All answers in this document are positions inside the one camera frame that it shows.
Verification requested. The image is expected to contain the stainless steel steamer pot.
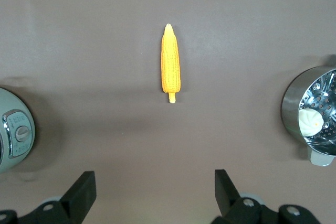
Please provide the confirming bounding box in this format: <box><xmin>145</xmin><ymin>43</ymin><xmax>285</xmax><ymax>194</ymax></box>
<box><xmin>280</xmin><ymin>67</ymin><xmax>336</xmax><ymax>167</ymax></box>

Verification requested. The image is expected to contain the sage green electric pot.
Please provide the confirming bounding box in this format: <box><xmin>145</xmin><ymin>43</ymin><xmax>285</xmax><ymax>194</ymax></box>
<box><xmin>0</xmin><ymin>87</ymin><xmax>36</xmax><ymax>175</ymax></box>

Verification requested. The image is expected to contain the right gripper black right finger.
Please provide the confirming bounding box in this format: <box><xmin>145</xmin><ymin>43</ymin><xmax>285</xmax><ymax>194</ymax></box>
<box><xmin>214</xmin><ymin>168</ymin><xmax>266</xmax><ymax>224</ymax></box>

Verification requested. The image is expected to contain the white steamed bun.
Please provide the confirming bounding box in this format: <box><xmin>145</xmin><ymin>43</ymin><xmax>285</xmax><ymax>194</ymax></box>
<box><xmin>298</xmin><ymin>108</ymin><xmax>323</xmax><ymax>138</ymax></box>

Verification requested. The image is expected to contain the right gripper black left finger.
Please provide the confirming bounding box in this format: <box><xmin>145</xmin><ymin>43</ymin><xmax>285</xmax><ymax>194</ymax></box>
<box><xmin>28</xmin><ymin>170</ymin><xmax>97</xmax><ymax>224</ymax></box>

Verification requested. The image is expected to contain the perforated steel steamer insert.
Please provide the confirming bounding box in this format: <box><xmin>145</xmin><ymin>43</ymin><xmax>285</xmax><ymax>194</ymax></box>
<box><xmin>299</xmin><ymin>70</ymin><xmax>336</xmax><ymax>154</ymax></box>

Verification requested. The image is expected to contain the yellow corn cob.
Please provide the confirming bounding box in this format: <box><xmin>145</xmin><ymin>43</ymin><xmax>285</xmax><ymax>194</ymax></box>
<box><xmin>160</xmin><ymin>24</ymin><xmax>182</xmax><ymax>104</ymax></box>

